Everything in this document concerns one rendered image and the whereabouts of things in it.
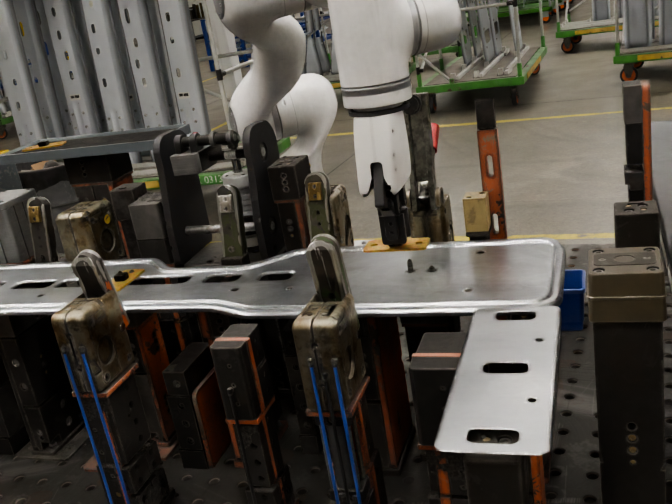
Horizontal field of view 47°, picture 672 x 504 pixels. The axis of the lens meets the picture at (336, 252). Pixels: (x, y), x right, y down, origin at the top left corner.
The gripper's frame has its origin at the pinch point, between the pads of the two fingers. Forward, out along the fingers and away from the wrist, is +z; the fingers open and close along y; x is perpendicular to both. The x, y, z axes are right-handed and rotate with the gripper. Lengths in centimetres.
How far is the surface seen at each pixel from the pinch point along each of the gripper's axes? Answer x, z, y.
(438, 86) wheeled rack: -105, 82, -624
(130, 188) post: -54, -1, -25
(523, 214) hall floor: -12, 108, -322
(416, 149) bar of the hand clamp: -0.4, -4.9, -20.0
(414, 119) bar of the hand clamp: -0.3, -9.3, -20.7
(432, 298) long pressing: 4.6, 8.5, 4.3
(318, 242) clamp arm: -5.8, -3.0, 13.1
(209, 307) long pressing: -26.9, 9.1, 4.1
